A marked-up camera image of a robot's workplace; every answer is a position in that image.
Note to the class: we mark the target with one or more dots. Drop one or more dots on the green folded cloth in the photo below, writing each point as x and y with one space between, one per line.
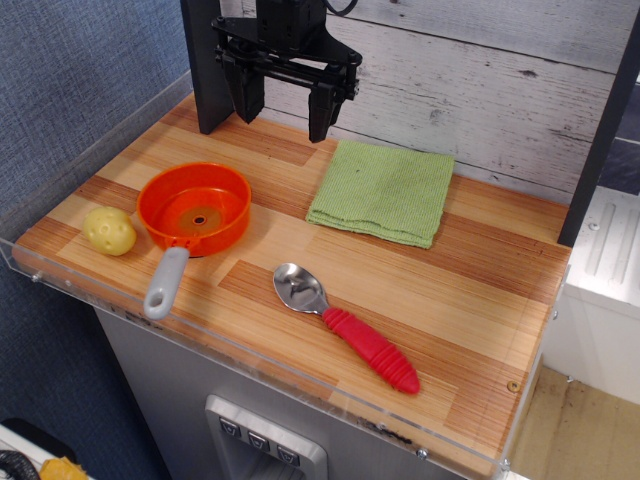
393 194

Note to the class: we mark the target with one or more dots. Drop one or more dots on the black right upright post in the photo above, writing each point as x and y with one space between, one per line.
609 123

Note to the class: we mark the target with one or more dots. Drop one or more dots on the white ribbed toy sink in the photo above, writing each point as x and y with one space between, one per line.
605 256

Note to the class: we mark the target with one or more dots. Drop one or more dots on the black left upright post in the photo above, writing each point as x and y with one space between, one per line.
213 101

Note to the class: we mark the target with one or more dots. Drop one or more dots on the grey toy kitchen cabinet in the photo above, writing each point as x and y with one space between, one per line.
171 382

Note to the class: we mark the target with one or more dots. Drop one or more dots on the black upright post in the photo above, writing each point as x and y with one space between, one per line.
609 123
213 101

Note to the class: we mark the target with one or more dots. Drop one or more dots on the clear acrylic table guard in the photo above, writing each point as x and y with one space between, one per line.
469 312

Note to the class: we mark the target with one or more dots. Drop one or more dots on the silver dispenser button panel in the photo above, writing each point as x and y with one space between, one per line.
252 447

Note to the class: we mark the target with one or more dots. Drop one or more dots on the orange pan with grey handle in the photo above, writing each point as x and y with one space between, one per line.
190 211

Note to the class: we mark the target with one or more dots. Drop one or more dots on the yellow object at bottom left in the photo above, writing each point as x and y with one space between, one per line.
62 469

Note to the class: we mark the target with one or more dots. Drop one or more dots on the yellow toy potato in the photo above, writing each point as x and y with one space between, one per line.
109 230

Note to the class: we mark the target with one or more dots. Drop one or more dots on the metal spoon with red handle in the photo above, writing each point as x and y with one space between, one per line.
302 292

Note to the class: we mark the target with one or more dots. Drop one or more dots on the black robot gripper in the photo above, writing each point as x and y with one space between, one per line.
288 41

